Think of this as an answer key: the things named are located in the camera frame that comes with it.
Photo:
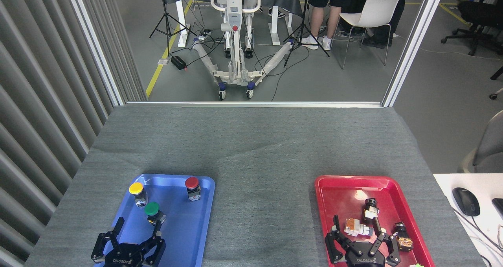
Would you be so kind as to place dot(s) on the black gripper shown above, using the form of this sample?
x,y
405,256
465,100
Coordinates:
x,y
365,257
125,255

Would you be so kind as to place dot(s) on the green push button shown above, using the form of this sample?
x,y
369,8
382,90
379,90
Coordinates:
x,y
151,208

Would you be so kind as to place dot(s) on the yellow push button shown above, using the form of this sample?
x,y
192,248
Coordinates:
x,y
136,188

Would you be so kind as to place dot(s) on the red push button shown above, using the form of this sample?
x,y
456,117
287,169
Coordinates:
x,y
191,182

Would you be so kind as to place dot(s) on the blue plastic tray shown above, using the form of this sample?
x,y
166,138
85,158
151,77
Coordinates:
x,y
180,235

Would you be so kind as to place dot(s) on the red plastic tray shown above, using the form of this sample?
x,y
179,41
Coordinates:
x,y
338,196

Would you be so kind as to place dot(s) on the white desk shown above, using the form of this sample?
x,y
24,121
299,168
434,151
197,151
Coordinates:
x,y
444,188

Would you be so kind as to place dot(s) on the black computer mouse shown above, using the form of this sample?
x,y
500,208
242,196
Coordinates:
x,y
466,201

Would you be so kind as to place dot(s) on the black flat device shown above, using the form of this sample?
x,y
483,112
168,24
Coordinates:
x,y
499,206

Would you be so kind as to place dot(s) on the grey table cloth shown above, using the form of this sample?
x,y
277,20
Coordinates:
x,y
251,153

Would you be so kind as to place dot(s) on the grey chair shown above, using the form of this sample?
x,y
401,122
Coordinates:
x,y
489,149

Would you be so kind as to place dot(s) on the black power box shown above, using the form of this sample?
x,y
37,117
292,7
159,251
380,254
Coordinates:
x,y
178,62

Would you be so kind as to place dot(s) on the black chair leg with caster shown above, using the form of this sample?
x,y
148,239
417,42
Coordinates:
x,y
497,73

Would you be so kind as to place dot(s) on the black tripod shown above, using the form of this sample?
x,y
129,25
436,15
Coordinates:
x,y
168,23
302,27

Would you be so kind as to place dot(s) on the white plastic chair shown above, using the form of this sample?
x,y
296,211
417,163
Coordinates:
x,y
377,9

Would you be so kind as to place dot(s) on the white wheeled stand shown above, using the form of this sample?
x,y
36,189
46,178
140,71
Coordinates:
x,y
232,7

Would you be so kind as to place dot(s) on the black office chair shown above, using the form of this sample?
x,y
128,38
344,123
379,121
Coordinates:
x,y
477,11

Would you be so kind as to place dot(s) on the white orange switch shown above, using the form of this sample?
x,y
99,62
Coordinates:
x,y
355,227

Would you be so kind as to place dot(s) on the black knob switch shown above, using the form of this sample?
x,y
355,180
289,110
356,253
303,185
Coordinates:
x,y
370,210

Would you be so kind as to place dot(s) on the black orange switch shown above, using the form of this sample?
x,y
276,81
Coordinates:
x,y
404,241

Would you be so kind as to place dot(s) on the silver frame post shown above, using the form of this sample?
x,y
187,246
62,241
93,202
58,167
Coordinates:
x,y
94,43
414,43

